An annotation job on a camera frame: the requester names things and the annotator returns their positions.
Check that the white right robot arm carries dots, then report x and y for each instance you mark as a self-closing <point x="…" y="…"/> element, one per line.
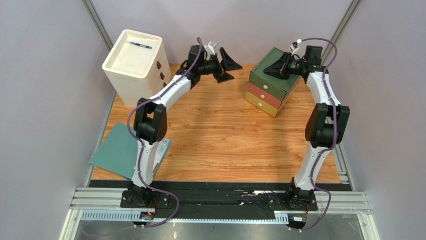
<point x="327" y="123"/>

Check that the green drawer cabinet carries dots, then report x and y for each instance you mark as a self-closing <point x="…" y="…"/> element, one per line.
<point x="267" y="61"/>

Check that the red drawer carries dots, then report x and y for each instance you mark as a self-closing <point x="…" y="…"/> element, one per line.
<point x="264" y="96"/>

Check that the aluminium frame rail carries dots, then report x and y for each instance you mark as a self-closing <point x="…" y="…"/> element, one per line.
<point x="336" y="212"/>

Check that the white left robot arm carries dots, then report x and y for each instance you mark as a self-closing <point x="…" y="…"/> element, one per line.
<point x="151" y="115"/>

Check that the white drawer cabinet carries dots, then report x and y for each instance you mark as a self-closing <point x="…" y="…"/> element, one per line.
<point x="137" y="72"/>

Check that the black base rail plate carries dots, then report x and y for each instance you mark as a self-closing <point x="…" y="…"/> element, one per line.
<point x="209" y="205"/>

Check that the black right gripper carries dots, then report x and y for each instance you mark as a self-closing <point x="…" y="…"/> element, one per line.
<point x="285" y="65"/>

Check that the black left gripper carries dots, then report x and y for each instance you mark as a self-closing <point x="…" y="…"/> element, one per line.
<point x="217" y="65"/>

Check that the yellow bottom drawer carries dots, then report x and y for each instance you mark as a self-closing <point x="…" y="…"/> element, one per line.
<point x="269" y="105"/>

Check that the blue pen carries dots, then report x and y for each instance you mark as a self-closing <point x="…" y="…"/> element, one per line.
<point x="141" y="45"/>

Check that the green top drawer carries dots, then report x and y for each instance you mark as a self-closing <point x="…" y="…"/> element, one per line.
<point x="278" y="88"/>

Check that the teal green mat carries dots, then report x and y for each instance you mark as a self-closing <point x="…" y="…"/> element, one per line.
<point x="120" y="152"/>

